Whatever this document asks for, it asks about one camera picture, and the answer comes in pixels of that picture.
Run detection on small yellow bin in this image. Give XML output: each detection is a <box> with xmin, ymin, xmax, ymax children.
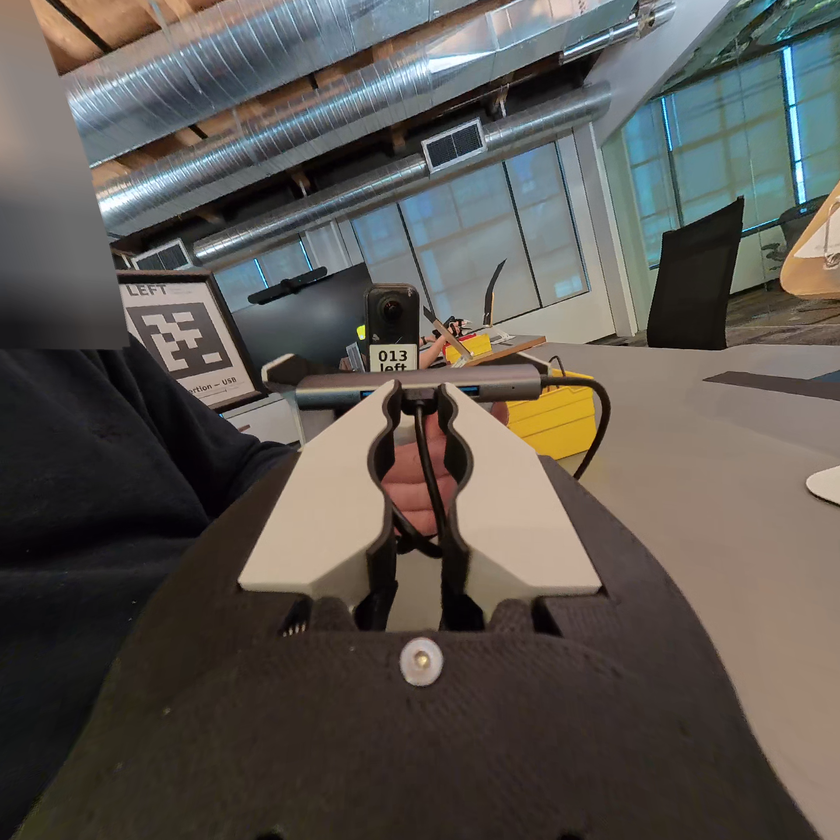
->
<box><xmin>445</xmin><ymin>332</ymin><xmax>493</xmax><ymax>363</ymax></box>

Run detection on person's left hand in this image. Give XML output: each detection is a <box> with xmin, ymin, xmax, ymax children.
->
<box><xmin>382</xmin><ymin>410</ymin><xmax>462</xmax><ymax>534</ymax></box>

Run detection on silver ventilation duct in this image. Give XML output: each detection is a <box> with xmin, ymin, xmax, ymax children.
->
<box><xmin>66</xmin><ymin>0</ymin><xmax>677</xmax><ymax>168</ymax></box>
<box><xmin>97</xmin><ymin>62</ymin><xmax>434</xmax><ymax>231</ymax></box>
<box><xmin>192</xmin><ymin>82</ymin><xmax>614</xmax><ymax>265</ymax></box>

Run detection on black video bar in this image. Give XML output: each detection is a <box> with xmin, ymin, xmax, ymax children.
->
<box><xmin>247</xmin><ymin>264</ymin><xmax>333</xmax><ymax>306</ymax></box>

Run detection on black usb cable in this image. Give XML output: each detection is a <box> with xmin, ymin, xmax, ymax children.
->
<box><xmin>392</xmin><ymin>384</ymin><xmax>455</xmax><ymax>560</ymax></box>

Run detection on wooden edge desk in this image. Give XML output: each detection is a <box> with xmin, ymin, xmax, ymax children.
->
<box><xmin>459</xmin><ymin>333</ymin><xmax>547</xmax><ymax>367</ymax></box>

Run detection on framed wall sign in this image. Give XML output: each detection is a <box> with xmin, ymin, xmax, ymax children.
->
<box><xmin>118</xmin><ymin>268</ymin><xmax>269</xmax><ymax>413</ymax></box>

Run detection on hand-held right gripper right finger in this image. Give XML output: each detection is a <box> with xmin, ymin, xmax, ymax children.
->
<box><xmin>436</xmin><ymin>381</ymin><xmax>605</xmax><ymax>634</ymax></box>

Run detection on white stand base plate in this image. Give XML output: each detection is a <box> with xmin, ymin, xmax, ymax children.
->
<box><xmin>806</xmin><ymin>463</ymin><xmax>840</xmax><ymax>508</ymax></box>

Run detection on large black monitor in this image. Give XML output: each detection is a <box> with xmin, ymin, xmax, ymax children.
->
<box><xmin>231</xmin><ymin>262</ymin><xmax>375</xmax><ymax>376</ymax></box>

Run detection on dark grey usb hub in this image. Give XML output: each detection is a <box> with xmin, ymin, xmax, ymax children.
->
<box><xmin>295</xmin><ymin>366</ymin><xmax>547</xmax><ymax>413</ymax></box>

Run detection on black office chair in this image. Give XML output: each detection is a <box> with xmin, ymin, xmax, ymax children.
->
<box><xmin>646</xmin><ymin>196</ymin><xmax>746</xmax><ymax>350</ymax></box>

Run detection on printed instruction sheet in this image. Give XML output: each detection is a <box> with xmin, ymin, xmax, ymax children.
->
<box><xmin>793</xmin><ymin>197</ymin><xmax>840</xmax><ymax>271</ymax></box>

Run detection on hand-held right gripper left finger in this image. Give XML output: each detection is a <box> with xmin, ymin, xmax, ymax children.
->
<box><xmin>238</xmin><ymin>379</ymin><xmax>403</xmax><ymax>632</ymax></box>

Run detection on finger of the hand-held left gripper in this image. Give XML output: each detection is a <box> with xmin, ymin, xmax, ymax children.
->
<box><xmin>261</xmin><ymin>353</ymin><xmax>332</xmax><ymax>396</ymax></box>

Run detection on person's left forearm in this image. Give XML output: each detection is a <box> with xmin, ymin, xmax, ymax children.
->
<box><xmin>131</xmin><ymin>394</ymin><xmax>303</xmax><ymax>546</ymax></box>

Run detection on yellow plastic bin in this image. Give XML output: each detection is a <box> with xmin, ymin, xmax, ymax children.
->
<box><xmin>504</xmin><ymin>382</ymin><xmax>597</xmax><ymax>462</ymax></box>

